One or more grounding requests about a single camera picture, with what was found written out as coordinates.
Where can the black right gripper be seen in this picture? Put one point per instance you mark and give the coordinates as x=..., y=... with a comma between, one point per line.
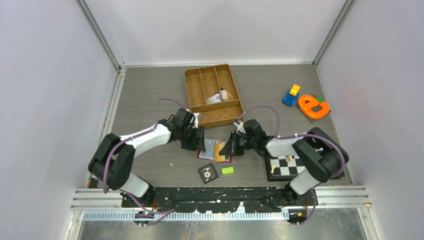
x=229, y=149

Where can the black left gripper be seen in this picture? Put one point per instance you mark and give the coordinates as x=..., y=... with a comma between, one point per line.
x=197, y=142

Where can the gold orange credit card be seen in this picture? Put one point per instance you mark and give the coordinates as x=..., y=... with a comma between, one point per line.
x=219, y=158

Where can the red leather card holder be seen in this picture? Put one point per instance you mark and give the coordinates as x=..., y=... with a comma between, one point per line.
x=199, y=155

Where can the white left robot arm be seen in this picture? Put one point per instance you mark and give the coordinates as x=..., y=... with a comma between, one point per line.
x=113, y=160

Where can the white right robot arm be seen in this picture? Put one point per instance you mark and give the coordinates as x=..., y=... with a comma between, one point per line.
x=321, y=156

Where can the green rectangular block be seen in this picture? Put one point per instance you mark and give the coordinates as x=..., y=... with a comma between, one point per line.
x=227, y=170

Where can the poker chip in black case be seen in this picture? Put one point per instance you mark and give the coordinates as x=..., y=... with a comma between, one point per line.
x=208, y=173

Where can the woven wicker divided tray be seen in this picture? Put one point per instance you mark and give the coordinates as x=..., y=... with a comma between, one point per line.
x=212, y=92

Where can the wooden chess piece lower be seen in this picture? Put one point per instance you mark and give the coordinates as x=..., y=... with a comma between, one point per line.
x=272, y=169

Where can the wooden chess piece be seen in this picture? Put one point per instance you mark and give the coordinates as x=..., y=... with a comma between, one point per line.
x=288, y=158
x=272, y=169

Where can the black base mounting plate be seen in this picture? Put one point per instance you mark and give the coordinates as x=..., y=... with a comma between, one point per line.
x=218, y=200

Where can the black white chessboard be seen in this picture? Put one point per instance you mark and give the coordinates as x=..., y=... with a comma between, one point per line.
x=284, y=171

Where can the wooden chess piece upper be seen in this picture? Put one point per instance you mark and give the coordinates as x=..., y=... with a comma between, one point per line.
x=288, y=158

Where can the blue toy brick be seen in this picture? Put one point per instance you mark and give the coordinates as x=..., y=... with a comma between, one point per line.
x=290, y=100

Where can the yellow toy brick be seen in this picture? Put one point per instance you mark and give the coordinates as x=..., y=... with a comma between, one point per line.
x=294, y=90

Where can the green toy brick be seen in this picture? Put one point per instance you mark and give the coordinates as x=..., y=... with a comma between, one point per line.
x=319, y=99

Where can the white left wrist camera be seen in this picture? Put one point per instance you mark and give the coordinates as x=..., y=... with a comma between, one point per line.
x=196, y=118

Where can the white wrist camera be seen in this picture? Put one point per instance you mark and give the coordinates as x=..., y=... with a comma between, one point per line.
x=196, y=118
x=239, y=126

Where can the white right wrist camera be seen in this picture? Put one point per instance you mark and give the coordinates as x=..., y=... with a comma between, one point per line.
x=239, y=126

